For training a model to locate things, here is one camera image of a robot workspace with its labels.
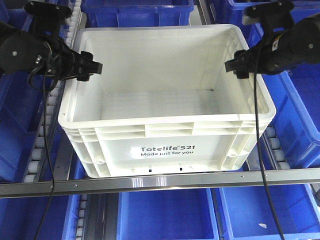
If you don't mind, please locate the shelf blue bin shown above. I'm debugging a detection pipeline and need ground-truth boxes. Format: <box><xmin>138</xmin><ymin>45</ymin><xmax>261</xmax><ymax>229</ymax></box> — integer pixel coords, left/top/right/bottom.
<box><xmin>214</xmin><ymin>184</ymin><xmax>320</xmax><ymax>240</ymax></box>
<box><xmin>262</xmin><ymin>64</ymin><xmax>320</xmax><ymax>169</ymax></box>

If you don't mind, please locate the white plastic tote bin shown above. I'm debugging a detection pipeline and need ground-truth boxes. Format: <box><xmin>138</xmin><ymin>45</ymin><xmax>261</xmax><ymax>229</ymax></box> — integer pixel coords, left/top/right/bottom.
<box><xmin>58</xmin><ymin>24</ymin><xmax>276</xmax><ymax>178</ymax></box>

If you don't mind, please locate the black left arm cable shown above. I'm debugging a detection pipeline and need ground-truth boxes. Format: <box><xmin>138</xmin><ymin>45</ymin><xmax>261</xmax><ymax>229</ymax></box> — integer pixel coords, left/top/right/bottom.
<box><xmin>27</xmin><ymin>47</ymin><xmax>63</xmax><ymax>240</ymax></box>

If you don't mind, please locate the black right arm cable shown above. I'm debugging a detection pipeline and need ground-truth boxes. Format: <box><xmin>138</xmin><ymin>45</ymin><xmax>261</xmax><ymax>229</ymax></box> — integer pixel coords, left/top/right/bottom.
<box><xmin>252</xmin><ymin>29</ymin><xmax>287</xmax><ymax>240</ymax></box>

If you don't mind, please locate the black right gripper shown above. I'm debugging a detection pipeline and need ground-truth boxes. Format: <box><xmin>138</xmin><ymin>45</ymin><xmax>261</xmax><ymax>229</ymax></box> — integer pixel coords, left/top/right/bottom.
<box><xmin>224</xmin><ymin>32</ymin><xmax>283</xmax><ymax>79</ymax></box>

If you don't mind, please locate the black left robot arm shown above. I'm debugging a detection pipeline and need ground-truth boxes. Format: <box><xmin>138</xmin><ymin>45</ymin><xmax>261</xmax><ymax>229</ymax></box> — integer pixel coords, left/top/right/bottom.
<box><xmin>0</xmin><ymin>1</ymin><xmax>103</xmax><ymax>82</ymax></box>

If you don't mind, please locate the right shelf roller track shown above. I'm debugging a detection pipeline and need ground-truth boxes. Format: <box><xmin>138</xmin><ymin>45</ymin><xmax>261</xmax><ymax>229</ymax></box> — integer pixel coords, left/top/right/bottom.
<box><xmin>262</xmin><ymin>126</ymin><xmax>291</xmax><ymax>170</ymax></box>

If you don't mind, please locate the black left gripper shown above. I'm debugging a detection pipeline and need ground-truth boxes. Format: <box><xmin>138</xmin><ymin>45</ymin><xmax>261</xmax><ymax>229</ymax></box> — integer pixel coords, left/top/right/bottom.
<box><xmin>37</xmin><ymin>35</ymin><xmax>103</xmax><ymax>82</ymax></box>

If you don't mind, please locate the right shelf lower blue bin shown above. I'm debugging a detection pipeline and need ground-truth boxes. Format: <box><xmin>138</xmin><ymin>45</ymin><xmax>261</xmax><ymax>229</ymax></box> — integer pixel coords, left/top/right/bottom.
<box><xmin>214</xmin><ymin>184</ymin><xmax>320</xmax><ymax>240</ymax></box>

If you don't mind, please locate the right shelf front rail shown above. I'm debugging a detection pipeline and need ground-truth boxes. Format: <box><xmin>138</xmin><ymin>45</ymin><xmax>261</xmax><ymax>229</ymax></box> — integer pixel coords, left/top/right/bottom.
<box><xmin>0</xmin><ymin>167</ymin><xmax>320</xmax><ymax>200</ymax></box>

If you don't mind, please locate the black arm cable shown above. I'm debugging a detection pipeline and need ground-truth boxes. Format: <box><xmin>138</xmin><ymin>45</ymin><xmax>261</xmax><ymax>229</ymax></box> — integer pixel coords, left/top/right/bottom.
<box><xmin>27</xmin><ymin>47</ymin><xmax>63</xmax><ymax>240</ymax></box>
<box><xmin>252</xmin><ymin>29</ymin><xmax>287</xmax><ymax>240</ymax></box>

